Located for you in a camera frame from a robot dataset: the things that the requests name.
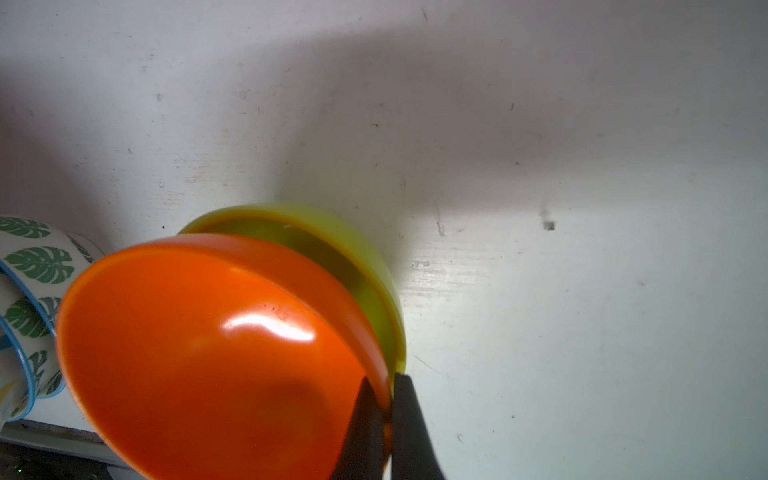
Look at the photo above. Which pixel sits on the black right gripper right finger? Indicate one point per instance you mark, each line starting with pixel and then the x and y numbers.
pixel 413 457

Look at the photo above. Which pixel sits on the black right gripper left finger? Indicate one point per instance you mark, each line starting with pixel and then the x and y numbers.
pixel 362 454

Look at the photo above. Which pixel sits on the orange plastic bowl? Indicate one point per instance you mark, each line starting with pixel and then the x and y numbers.
pixel 213 356

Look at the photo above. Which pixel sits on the green leaf bowl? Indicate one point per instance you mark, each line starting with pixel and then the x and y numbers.
pixel 39 262
pixel 17 386

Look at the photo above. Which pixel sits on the lime green plastic bowl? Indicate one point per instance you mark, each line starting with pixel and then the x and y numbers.
pixel 335 245

